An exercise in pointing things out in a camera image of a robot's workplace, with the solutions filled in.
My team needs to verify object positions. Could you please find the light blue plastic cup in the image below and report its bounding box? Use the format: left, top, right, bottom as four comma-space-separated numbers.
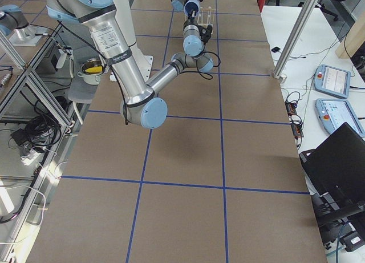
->
184, 0, 200, 17

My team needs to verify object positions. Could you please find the steel bowl with corn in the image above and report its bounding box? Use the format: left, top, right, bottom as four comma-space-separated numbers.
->
77, 58, 109, 86

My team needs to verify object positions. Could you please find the far blue teach pendant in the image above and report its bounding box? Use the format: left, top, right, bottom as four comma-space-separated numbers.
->
314, 64, 351, 99

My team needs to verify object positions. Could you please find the blue teach pendant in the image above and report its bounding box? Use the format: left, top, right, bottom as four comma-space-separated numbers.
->
314, 64, 351, 99
315, 99, 364, 137

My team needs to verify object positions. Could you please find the black orange power strip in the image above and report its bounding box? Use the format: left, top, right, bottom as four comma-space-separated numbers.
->
285, 100, 304, 139

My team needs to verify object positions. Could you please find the near blue teach pendant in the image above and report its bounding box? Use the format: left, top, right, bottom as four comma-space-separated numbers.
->
315, 99, 364, 137

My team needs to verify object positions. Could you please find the black laptop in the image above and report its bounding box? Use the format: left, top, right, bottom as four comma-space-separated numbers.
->
299, 123, 364, 233

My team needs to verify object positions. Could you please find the white wire cup holder rack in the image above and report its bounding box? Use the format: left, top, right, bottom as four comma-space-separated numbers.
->
184, 5, 216, 27

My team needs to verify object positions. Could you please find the aluminium frame post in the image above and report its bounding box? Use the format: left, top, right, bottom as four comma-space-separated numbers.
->
272, 0, 318, 84

